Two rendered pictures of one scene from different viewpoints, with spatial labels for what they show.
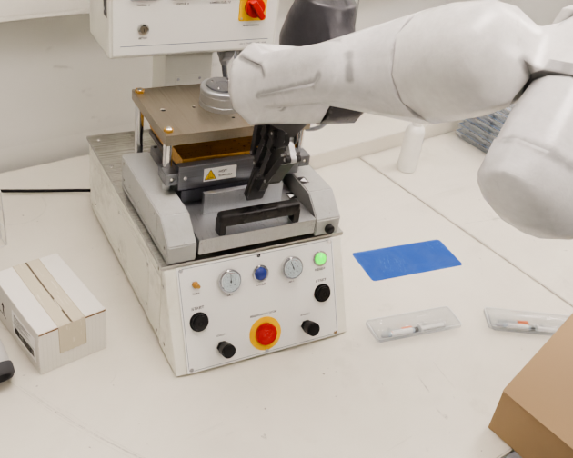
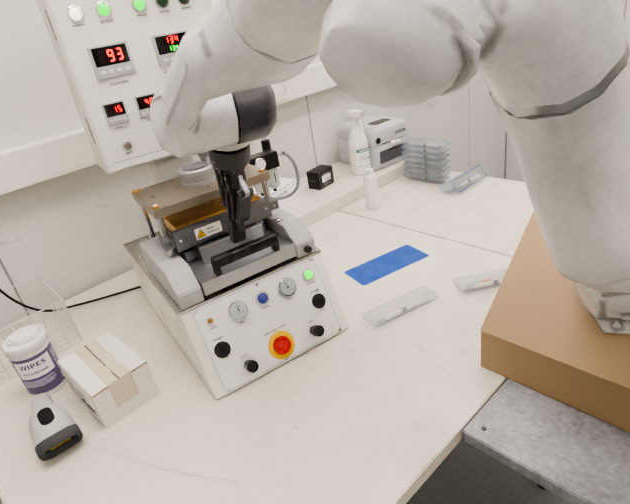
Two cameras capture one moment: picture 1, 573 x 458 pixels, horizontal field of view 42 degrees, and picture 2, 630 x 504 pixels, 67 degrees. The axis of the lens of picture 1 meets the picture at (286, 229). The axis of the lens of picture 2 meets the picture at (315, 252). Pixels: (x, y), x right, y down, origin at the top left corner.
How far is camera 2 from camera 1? 0.33 m
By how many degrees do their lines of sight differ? 7
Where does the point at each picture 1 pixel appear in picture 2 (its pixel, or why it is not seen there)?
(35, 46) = (77, 195)
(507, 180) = (339, 35)
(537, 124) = not seen: outside the picture
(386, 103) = (243, 60)
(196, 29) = not seen: hidden behind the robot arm
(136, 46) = (126, 160)
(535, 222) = (385, 72)
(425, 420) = (426, 375)
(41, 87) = (92, 224)
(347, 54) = (200, 34)
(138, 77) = not seen: hidden behind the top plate
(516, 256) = (468, 238)
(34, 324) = (88, 389)
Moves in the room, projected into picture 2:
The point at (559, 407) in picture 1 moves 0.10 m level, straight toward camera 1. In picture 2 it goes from (531, 328) to (523, 365)
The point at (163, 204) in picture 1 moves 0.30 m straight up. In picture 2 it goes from (168, 265) to (118, 119)
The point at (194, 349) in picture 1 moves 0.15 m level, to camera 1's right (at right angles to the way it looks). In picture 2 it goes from (225, 373) to (297, 363)
